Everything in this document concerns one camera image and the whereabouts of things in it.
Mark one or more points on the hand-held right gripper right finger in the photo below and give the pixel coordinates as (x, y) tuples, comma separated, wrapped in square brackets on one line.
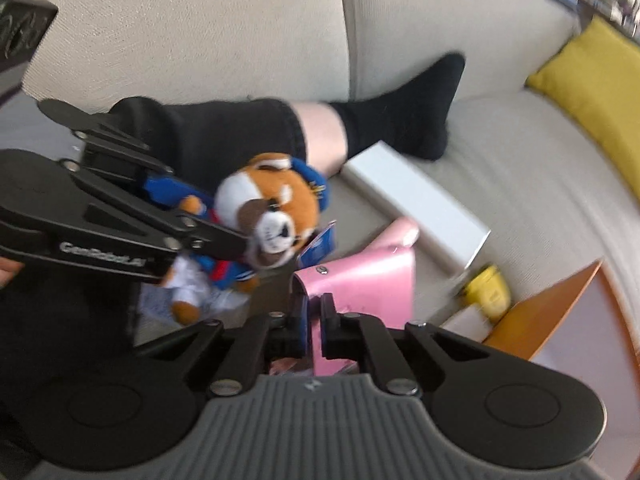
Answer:
[(327, 332)]

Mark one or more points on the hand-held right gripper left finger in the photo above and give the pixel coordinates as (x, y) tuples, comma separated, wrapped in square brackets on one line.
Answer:
[(299, 327)]

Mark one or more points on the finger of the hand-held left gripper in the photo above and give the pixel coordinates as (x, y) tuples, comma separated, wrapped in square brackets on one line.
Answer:
[(215, 240), (110, 135)]

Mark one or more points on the pink pouch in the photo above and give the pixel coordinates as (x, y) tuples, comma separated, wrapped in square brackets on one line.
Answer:
[(370, 285)]

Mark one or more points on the red panda plush toy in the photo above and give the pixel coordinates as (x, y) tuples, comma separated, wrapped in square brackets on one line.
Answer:
[(280, 200)]

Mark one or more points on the yellow tape measure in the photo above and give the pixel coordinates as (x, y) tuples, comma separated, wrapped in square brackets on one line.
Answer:
[(487, 290)]

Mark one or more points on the orange cardboard box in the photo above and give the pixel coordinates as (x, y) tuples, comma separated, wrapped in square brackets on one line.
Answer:
[(550, 320)]

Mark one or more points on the person's left hand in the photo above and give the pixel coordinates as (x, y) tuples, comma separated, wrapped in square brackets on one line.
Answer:
[(7, 272)]

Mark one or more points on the person's left leg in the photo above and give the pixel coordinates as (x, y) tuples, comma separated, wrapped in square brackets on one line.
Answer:
[(322, 132)]

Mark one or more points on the beige sofa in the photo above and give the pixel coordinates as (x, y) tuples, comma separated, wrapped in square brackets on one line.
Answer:
[(225, 35)]

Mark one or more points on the white rectangular box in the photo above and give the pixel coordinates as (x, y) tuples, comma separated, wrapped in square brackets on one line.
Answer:
[(415, 200)]

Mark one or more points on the black sock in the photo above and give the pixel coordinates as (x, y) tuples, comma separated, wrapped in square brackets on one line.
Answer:
[(400, 110)]

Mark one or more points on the yellow cushion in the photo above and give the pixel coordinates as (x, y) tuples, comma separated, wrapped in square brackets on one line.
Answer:
[(600, 85)]

